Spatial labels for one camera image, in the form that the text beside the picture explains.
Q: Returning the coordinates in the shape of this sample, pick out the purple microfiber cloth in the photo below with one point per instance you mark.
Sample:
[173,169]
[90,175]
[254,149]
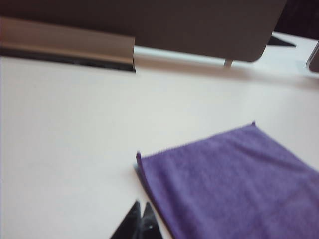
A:
[224,186]

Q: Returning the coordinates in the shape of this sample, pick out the white divider support foot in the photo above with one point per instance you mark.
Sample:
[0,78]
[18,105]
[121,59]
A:
[228,62]

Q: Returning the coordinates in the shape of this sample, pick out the orange object at edge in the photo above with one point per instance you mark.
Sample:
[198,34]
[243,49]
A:
[62,42]

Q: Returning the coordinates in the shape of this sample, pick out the wide brown desk divider panel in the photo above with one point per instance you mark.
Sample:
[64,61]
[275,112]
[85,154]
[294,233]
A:
[174,25]

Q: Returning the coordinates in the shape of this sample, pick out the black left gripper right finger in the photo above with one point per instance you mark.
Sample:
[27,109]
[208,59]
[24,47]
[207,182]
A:
[150,226]

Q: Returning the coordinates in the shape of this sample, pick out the narrow brown desk divider panel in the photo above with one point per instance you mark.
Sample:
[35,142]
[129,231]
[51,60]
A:
[314,59]

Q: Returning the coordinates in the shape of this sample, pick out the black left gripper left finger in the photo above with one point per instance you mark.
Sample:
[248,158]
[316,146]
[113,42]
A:
[130,224]

